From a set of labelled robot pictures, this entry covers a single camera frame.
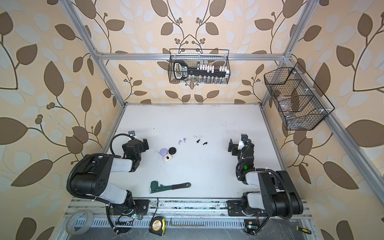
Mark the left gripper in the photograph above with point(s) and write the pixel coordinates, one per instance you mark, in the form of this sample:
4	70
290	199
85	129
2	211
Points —
142	145

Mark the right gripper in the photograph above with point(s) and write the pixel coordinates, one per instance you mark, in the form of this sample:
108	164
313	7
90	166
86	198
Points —
236	147

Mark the black round earbud case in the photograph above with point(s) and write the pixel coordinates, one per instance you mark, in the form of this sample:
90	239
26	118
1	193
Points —
172	150

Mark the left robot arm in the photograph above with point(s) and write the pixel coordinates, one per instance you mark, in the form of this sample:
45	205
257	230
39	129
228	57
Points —
90	179

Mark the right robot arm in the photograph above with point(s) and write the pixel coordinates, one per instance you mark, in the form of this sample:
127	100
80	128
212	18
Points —
277	196

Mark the purple earbud case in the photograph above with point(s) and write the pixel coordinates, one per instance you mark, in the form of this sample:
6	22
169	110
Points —
163	152

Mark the white earbud case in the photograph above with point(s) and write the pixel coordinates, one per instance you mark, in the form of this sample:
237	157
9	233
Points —
167	158

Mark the green pipe wrench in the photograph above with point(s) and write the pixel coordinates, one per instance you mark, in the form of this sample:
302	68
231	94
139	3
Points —
156	187

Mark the yellow black tape measure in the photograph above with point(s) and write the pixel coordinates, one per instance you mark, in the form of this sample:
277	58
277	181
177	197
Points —
157	226

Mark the clear tape roll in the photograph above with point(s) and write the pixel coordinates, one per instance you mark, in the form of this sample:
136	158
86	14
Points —
79	222

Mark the yellow black screwdriver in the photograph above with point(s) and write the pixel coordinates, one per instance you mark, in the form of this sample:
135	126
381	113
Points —
306	231

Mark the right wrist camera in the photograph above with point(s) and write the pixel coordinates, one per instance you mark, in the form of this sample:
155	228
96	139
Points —
244	141

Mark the side wire basket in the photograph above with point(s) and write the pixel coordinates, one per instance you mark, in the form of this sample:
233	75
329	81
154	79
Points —
300	102

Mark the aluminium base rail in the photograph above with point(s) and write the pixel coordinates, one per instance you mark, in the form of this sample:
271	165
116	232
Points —
181	213

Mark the back wire basket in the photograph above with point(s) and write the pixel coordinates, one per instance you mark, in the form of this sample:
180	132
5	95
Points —
216	57

